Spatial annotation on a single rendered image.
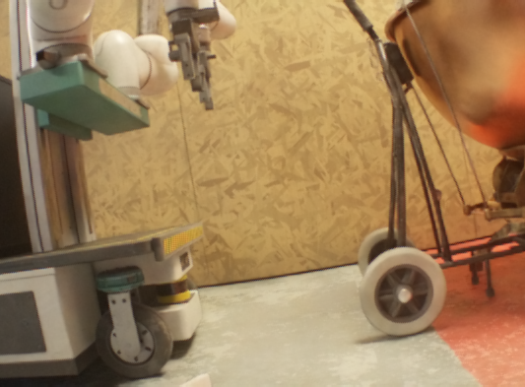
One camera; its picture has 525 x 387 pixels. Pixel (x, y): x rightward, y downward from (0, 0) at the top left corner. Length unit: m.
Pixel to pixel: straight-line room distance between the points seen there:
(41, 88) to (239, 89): 1.33
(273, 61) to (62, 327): 1.61
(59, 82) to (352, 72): 1.49
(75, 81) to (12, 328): 0.56
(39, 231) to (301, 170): 1.30
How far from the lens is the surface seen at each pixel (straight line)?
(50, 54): 1.12
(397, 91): 1.34
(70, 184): 1.52
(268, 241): 2.24
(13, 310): 1.13
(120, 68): 1.59
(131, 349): 1.12
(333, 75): 2.27
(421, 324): 1.13
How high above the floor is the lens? 0.36
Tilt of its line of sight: 1 degrees up
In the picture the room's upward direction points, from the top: 10 degrees counter-clockwise
